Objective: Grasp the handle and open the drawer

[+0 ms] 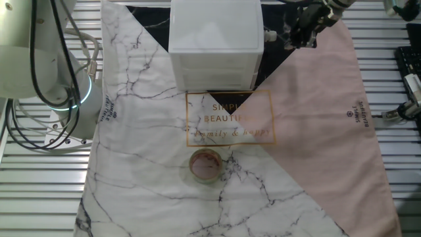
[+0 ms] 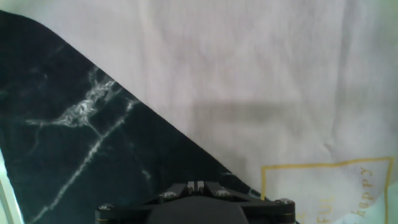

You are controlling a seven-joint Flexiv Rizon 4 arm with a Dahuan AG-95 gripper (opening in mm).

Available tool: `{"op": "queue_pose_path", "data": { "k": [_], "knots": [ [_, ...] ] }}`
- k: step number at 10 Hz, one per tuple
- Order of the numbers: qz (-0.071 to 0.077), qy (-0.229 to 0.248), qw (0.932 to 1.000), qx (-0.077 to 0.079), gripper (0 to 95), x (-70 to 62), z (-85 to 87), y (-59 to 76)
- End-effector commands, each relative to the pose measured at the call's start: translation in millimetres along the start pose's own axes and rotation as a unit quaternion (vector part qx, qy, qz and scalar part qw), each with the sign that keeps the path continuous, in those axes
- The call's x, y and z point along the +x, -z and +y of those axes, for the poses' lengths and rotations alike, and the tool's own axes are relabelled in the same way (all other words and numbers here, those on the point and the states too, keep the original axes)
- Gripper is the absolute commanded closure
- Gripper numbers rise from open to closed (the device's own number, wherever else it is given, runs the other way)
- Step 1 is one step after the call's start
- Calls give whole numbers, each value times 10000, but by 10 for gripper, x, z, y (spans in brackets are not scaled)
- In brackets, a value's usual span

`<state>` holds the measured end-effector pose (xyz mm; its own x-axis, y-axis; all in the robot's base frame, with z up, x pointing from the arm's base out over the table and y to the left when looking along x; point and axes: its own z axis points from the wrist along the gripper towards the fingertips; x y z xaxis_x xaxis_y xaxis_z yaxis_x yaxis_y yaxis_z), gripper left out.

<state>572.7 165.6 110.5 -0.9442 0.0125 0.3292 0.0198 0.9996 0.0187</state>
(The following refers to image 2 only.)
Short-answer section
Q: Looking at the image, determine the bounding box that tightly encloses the marble pink black patterned tablecloth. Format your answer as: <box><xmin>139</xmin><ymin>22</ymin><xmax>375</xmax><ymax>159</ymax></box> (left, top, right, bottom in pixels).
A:
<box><xmin>0</xmin><ymin>0</ymin><xmax>398</xmax><ymax>224</ymax></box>

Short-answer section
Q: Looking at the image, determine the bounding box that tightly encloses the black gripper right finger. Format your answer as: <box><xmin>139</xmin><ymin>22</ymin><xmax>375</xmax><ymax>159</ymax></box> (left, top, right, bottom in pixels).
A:
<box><xmin>195</xmin><ymin>181</ymin><xmax>296</xmax><ymax>224</ymax></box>

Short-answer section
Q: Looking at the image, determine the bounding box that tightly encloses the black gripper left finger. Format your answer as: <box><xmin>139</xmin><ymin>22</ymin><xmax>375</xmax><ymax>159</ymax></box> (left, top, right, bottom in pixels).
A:
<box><xmin>95</xmin><ymin>181</ymin><xmax>197</xmax><ymax>224</ymax></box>

